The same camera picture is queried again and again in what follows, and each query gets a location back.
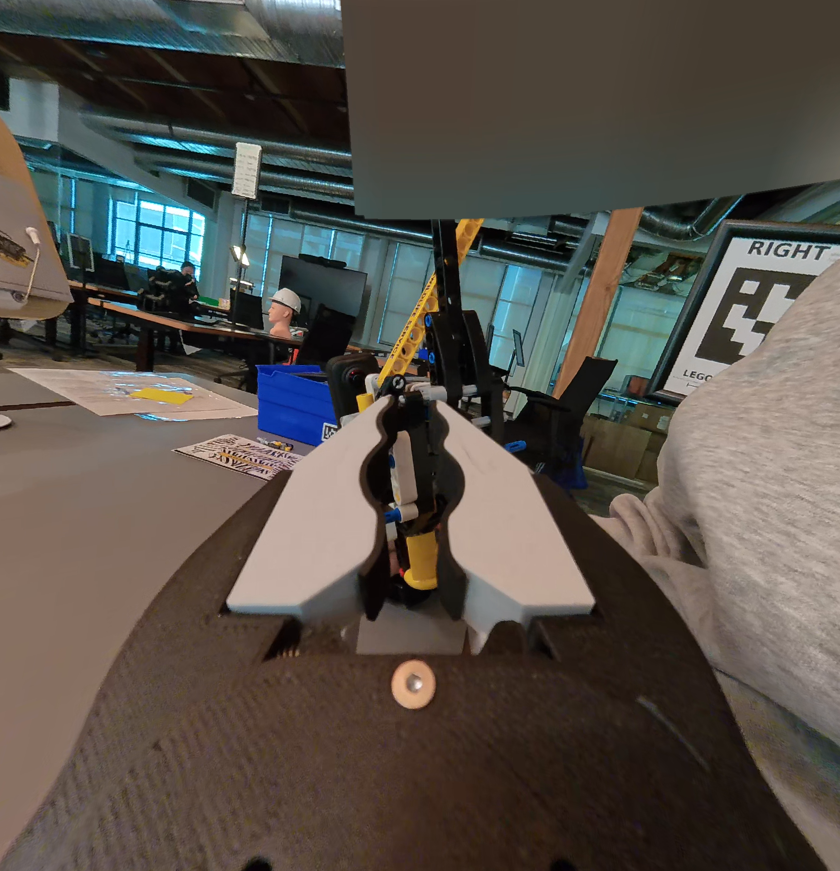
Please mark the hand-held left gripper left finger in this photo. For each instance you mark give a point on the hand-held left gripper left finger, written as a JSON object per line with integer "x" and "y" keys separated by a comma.
{"x": 311, "y": 537}

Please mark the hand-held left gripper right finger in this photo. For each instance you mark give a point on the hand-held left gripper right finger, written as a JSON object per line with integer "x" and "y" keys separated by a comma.
{"x": 519, "y": 537}

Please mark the black and yellow lego model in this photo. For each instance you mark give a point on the black and yellow lego model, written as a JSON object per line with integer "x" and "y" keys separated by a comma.
{"x": 454, "y": 354}

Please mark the person's right forearm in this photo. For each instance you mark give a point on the person's right forearm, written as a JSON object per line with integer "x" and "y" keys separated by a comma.
{"x": 767, "y": 490}

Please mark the lego instruction booklet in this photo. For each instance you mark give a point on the lego instruction booklet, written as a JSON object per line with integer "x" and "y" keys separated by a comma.
{"x": 12, "y": 231}

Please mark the striped instruction leaflet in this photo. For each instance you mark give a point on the striped instruction leaflet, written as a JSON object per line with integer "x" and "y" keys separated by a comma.
{"x": 236, "y": 457}

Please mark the blue plastic bin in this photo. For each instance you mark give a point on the blue plastic bin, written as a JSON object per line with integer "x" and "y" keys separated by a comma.
{"x": 291, "y": 408}

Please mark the cardboard boxes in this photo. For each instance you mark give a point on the cardboard boxes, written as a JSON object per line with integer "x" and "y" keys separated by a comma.
{"x": 624, "y": 446}

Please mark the black office chair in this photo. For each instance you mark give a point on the black office chair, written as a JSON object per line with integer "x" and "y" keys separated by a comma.
{"x": 576, "y": 401}

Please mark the yellow flat piece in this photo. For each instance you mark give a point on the yellow flat piece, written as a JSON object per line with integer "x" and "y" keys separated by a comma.
{"x": 160, "y": 396}

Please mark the wooden office desk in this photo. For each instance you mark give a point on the wooden office desk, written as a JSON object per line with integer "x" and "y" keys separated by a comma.
{"x": 209, "y": 333}

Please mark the mannequin head with hard hat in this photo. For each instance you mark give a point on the mannequin head with hard hat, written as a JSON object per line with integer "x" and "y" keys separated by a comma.
{"x": 285, "y": 309}

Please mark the large black screen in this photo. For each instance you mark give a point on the large black screen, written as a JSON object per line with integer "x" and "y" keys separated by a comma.
{"x": 325, "y": 286}

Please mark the white paper sheet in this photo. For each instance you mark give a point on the white paper sheet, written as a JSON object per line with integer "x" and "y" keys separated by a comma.
{"x": 73, "y": 389}

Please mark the light panel on stand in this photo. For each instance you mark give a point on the light panel on stand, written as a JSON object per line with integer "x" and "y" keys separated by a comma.
{"x": 246, "y": 170}

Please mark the black action camera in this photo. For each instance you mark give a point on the black action camera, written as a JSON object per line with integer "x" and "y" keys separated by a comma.
{"x": 342, "y": 388}

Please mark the wooden post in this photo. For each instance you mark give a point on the wooden post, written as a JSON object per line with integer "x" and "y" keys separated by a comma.
{"x": 597, "y": 306}

